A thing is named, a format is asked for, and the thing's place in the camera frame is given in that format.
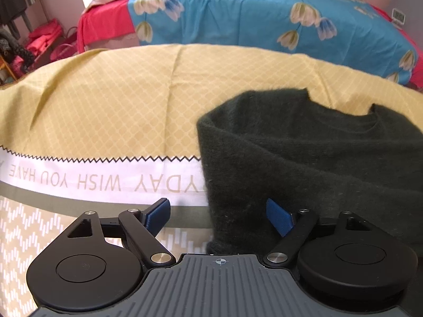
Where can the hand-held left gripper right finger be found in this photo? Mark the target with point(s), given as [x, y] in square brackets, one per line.
[279, 218]

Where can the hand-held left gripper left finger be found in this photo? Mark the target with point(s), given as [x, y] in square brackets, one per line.
[159, 214]

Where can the dark green fuzzy sweater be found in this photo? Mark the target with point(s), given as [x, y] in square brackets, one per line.
[297, 158]

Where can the pile of pink clothes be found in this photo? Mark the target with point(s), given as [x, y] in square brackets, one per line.
[43, 38]

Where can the dark hanging clothes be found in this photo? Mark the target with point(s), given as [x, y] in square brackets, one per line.
[11, 51]

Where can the yellow patterned table cloth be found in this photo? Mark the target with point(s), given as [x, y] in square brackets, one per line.
[115, 105]

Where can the pink bag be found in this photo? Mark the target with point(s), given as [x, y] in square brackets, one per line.
[66, 48]

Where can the blue floral bed sheet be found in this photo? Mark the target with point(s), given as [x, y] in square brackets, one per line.
[248, 13]

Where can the small white digital clock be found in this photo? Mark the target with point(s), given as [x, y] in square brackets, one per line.
[399, 15]

